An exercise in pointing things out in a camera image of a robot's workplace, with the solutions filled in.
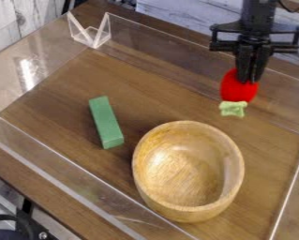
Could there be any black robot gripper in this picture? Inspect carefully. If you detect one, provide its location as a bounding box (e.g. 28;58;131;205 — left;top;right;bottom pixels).
210;0;299;83

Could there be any red plush strawberry toy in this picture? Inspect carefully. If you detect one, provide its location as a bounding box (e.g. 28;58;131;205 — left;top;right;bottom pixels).
219;68;259;118

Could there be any wooden bowl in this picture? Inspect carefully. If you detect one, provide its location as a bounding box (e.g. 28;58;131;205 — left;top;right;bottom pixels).
131;121;246;223

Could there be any green rectangular block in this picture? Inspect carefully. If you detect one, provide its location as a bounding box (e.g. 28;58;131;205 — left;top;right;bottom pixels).
90;96;124;149

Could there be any black table clamp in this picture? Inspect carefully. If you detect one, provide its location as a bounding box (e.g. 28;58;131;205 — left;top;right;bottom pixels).
15;200;59;240

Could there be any clear acrylic tray enclosure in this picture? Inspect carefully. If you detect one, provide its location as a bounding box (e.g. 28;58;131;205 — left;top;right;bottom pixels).
0;14;299;240

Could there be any black cable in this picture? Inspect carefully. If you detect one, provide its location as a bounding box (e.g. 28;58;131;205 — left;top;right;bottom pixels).
0;214;31;240

